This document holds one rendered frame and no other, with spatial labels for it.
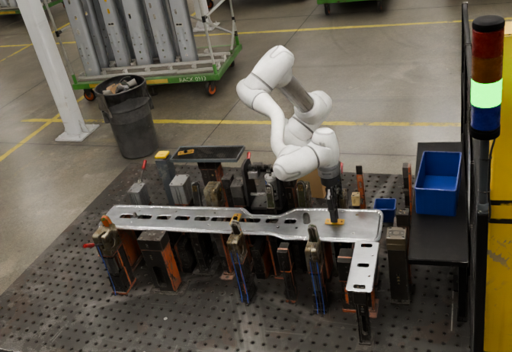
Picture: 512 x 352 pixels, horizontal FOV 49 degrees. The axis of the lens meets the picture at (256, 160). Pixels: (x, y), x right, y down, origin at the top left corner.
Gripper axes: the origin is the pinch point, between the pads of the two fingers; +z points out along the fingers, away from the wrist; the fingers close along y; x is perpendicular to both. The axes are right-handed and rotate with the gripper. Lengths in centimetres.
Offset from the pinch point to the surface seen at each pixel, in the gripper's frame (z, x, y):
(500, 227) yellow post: -36, 61, 53
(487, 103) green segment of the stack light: -84, 56, 67
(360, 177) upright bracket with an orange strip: -9.1, 10.1, -14.8
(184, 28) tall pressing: 33, -244, -395
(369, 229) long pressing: 4.7, 15.6, 4.2
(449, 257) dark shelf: 2, 48, 23
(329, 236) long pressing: 4.7, -0.8, 9.8
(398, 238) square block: -1.1, 28.6, 16.7
